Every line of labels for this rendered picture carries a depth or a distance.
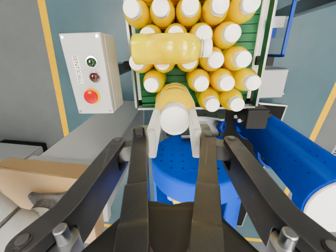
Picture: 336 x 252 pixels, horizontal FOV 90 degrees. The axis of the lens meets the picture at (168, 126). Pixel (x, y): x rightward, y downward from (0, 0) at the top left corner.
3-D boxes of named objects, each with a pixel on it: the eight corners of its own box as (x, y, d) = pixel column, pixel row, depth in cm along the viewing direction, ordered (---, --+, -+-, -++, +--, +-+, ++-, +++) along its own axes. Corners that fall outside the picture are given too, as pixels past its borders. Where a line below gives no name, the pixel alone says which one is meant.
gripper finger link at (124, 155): (145, 162, 15) (112, 163, 15) (152, 136, 19) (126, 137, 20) (144, 148, 14) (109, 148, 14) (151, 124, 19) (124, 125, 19)
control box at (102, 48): (94, 103, 57) (78, 114, 47) (80, 37, 49) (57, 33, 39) (123, 103, 56) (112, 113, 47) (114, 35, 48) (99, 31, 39)
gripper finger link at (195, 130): (193, 130, 15) (201, 130, 15) (189, 107, 22) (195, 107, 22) (192, 158, 16) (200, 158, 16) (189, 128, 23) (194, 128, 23)
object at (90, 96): (87, 102, 46) (84, 103, 45) (84, 89, 45) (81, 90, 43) (99, 102, 46) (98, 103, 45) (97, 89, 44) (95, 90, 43)
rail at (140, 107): (139, 107, 62) (137, 110, 59) (139, 105, 61) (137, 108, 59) (251, 106, 59) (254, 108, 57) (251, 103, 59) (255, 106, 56)
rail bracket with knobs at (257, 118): (230, 118, 67) (239, 129, 58) (232, 101, 64) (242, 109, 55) (256, 118, 66) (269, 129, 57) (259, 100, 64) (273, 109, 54)
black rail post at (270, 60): (254, 65, 59) (265, 66, 51) (255, 55, 57) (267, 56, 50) (260, 64, 59) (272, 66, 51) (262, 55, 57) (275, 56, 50)
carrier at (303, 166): (240, 103, 140) (230, 133, 152) (324, 171, 60) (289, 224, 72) (273, 108, 141) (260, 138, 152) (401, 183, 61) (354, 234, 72)
